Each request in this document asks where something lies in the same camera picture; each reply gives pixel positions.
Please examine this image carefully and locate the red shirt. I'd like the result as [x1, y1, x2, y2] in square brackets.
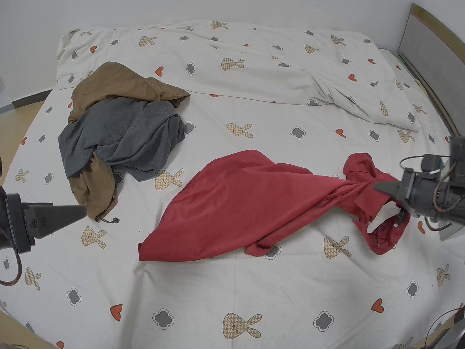
[137, 150, 411, 262]

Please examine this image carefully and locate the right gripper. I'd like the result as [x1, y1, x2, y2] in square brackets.
[373, 169, 442, 225]

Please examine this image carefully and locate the grey garment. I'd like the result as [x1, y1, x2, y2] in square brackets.
[58, 98, 186, 182]

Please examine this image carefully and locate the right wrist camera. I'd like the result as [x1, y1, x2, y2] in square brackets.
[419, 154, 443, 175]

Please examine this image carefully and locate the bed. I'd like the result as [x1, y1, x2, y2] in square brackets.
[0, 3, 465, 349]

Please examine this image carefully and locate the brown garment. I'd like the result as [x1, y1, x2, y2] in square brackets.
[67, 61, 190, 224]

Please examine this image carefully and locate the white printed quilt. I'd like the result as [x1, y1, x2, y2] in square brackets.
[56, 20, 422, 132]

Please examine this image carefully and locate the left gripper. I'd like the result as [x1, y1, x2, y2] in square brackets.
[0, 193, 88, 254]

